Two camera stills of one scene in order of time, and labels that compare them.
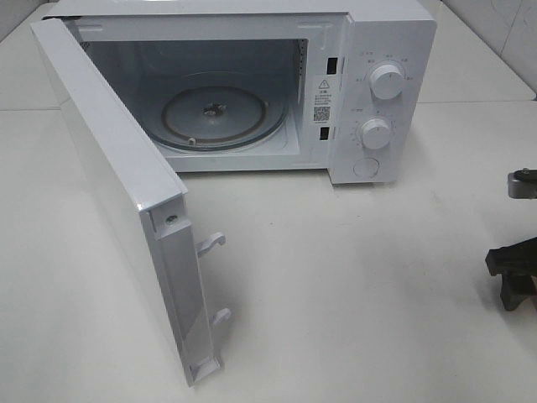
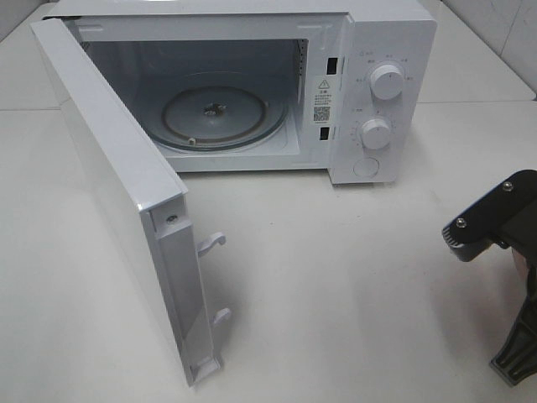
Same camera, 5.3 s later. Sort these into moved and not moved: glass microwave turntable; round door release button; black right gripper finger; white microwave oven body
Moved: black right gripper finger
Not moved: white microwave oven body; round door release button; glass microwave turntable
